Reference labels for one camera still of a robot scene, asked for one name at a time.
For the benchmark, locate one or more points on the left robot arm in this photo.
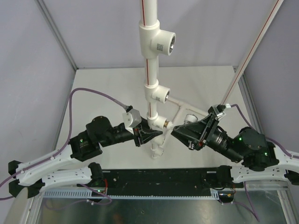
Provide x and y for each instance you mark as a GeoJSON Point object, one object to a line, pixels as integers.
{"type": "Point", "coordinates": [45, 173]}

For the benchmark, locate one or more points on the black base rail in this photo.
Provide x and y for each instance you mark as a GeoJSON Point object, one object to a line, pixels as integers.
{"type": "Point", "coordinates": [165, 182]}

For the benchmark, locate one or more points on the white PVC pipe frame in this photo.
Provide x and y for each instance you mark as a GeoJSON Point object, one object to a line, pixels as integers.
{"type": "Point", "coordinates": [210, 32]}

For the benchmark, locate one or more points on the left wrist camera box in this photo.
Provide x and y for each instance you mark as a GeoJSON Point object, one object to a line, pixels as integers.
{"type": "Point", "coordinates": [131, 117]}

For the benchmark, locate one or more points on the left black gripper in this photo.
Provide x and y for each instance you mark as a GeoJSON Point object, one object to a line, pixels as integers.
{"type": "Point", "coordinates": [146, 136]}

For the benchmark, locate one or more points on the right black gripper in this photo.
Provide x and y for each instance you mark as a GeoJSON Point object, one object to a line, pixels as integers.
{"type": "Point", "coordinates": [190, 134]}

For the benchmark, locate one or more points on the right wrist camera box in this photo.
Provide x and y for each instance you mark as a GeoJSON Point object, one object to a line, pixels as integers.
{"type": "Point", "coordinates": [218, 110]}

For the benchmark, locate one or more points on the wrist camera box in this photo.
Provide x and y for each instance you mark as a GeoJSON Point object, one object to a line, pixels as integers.
{"type": "Point", "coordinates": [218, 110]}
{"type": "Point", "coordinates": [131, 117]}

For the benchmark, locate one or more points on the aluminium table frame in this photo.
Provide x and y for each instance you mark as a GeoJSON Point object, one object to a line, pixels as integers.
{"type": "Point", "coordinates": [260, 202]}

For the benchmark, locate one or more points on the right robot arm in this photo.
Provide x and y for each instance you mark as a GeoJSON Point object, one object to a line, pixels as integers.
{"type": "Point", "coordinates": [260, 159]}

